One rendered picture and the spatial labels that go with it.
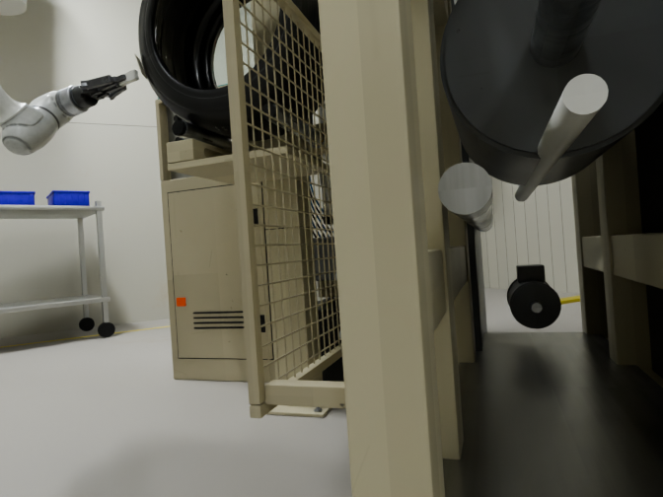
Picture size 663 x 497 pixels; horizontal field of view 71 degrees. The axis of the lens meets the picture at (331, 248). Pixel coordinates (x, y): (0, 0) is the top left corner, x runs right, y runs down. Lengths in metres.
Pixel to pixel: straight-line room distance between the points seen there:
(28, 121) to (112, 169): 3.02
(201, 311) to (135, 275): 2.57
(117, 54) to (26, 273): 2.13
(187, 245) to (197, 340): 0.42
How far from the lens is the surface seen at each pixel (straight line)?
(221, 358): 2.11
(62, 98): 1.81
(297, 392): 0.68
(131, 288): 4.65
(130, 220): 4.66
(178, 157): 1.37
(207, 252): 2.08
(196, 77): 1.73
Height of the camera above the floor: 0.53
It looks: level
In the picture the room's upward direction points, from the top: 4 degrees counter-clockwise
